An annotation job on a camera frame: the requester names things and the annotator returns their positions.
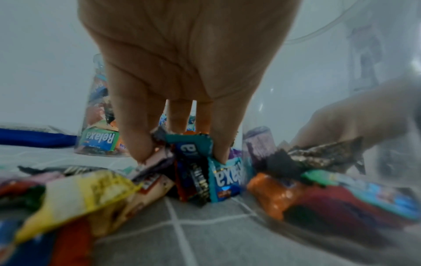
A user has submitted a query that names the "person's right hand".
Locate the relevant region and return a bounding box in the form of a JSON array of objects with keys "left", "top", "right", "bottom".
[{"left": 289, "top": 78, "right": 421, "bottom": 153}]

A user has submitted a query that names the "blue snack packet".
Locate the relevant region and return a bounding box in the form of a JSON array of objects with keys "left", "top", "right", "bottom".
[{"left": 0, "top": 124, "right": 78, "bottom": 149}]

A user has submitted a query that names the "teal candy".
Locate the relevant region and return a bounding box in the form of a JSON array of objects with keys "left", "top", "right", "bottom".
[{"left": 164, "top": 133, "right": 215, "bottom": 158}]

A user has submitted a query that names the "person's left hand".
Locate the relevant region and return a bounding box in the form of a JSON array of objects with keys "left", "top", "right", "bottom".
[{"left": 78, "top": 0, "right": 304, "bottom": 165}]

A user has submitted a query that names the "pile of colourful candies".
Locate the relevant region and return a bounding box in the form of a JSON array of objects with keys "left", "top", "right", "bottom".
[{"left": 0, "top": 132, "right": 264, "bottom": 266}]

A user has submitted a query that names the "small transparent plastic jar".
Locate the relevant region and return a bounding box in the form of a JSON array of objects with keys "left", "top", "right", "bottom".
[{"left": 159, "top": 101, "right": 198, "bottom": 132}]

